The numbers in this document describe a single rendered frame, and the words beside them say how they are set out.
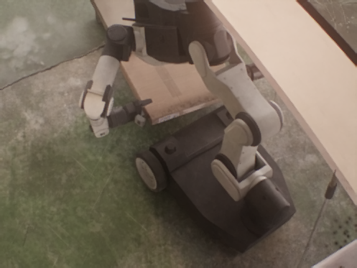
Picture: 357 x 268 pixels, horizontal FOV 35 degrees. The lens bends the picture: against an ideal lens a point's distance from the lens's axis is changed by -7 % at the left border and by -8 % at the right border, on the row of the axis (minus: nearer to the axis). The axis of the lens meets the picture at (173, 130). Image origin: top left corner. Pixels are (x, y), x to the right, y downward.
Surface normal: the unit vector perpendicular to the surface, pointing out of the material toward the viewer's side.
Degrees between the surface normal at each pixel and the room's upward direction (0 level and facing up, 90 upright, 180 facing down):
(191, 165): 0
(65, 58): 0
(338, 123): 2
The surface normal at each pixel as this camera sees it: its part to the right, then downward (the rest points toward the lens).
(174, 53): -0.41, 0.33
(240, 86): 0.25, -0.37
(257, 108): 0.11, -0.55
